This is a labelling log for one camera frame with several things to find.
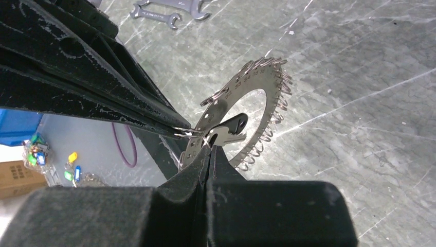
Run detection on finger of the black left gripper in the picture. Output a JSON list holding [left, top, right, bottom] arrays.
[[1, 51, 181, 138], [1, 1, 190, 129]]

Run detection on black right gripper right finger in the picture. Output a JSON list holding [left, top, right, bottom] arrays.
[[207, 146, 358, 246]]

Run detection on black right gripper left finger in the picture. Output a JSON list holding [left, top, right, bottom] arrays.
[[1, 146, 211, 246]]

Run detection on steel ring disc with keyrings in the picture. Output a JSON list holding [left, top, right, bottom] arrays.
[[178, 57, 292, 171]]

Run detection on blue bin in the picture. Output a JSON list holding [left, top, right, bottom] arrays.
[[1, 109, 43, 147]]

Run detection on small silver wrench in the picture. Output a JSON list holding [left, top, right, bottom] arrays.
[[130, 4, 182, 30]]

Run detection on bag of coloured key tags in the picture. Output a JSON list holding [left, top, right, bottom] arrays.
[[23, 132, 51, 174]]

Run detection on cardboard box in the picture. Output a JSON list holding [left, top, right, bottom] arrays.
[[1, 161, 47, 200]]

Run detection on loose coloured key tags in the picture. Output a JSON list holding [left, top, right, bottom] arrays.
[[64, 152, 81, 187]]

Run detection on large silver wrench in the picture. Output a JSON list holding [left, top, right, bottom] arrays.
[[136, 0, 210, 21]]

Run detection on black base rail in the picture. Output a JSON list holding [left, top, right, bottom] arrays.
[[132, 127, 178, 180]]

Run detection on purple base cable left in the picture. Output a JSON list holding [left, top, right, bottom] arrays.
[[112, 122, 138, 168]]

